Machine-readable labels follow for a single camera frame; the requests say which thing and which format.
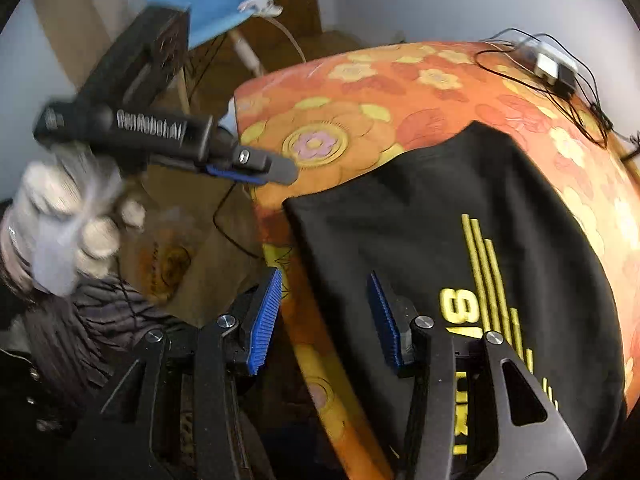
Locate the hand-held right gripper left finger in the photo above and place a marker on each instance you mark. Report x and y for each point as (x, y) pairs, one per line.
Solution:
(265, 322)

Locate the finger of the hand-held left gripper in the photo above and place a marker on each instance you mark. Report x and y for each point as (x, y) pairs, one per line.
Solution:
(270, 165)

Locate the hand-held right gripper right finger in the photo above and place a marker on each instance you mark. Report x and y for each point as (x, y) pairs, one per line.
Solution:
(385, 327)

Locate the black pants with yellow stripes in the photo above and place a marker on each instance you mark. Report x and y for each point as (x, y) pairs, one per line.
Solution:
(400, 210)

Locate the person's left forearm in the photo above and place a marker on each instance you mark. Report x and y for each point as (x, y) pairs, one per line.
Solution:
(75, 320)

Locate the person's left hand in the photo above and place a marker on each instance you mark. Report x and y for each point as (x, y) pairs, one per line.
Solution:
(60, 220)

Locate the brown paper bag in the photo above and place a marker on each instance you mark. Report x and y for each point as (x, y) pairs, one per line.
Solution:
(210, 270)

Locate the orange floral bedsheet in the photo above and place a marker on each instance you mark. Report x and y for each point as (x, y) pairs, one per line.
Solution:
(350, 110)

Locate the white plastic clip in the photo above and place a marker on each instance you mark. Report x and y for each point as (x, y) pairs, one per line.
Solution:
(260, 2)

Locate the black plug adapter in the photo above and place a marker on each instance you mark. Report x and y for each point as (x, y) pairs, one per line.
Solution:
(566, 80)

